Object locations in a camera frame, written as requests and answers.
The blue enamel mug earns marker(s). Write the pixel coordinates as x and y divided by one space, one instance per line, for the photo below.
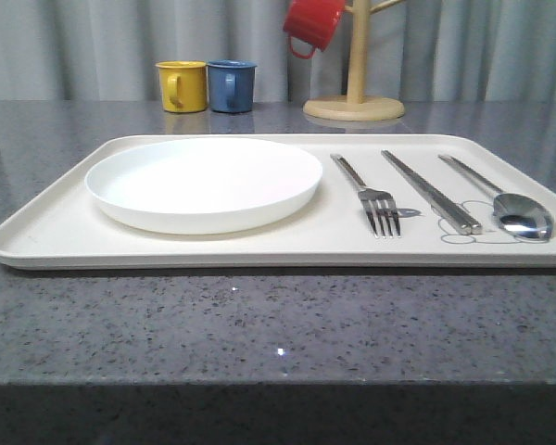
231 85

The silver metal fork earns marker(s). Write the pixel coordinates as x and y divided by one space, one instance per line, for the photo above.
379 206

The silver metal spoon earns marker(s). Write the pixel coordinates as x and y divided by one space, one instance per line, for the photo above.
518 215

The wooden mug tree stand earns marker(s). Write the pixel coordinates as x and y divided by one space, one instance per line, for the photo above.
355 105

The cream rabbit print tray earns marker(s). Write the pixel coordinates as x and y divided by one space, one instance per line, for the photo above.
62 228

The red enamel mug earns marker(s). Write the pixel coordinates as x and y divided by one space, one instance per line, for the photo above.
312 22

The grey pleated curtain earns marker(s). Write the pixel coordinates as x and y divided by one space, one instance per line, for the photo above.
418 50

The white round plate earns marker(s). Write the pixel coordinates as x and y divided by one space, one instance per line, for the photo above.
204 185

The yellow enamel mug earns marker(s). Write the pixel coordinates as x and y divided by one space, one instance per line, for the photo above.
183 86

